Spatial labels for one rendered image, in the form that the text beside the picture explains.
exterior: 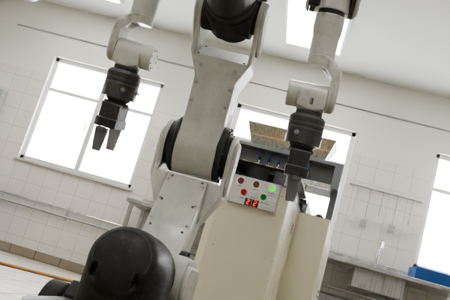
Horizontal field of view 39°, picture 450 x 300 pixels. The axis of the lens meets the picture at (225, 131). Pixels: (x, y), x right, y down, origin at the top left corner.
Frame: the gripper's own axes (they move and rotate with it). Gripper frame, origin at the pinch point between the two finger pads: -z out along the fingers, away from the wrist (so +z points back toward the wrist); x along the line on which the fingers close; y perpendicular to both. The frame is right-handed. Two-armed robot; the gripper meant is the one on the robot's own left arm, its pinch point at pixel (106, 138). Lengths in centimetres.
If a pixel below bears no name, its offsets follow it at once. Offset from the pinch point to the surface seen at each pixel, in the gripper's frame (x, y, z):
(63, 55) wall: 571, 271, 34
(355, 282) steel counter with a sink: 472, -124, -101
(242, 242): 148, -31, -41
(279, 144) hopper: 238, -29, 9
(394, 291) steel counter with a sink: 473, -161, -98
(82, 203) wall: 532, 183, -122
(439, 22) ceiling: 420, -123, 150
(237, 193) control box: 151, -21, -19
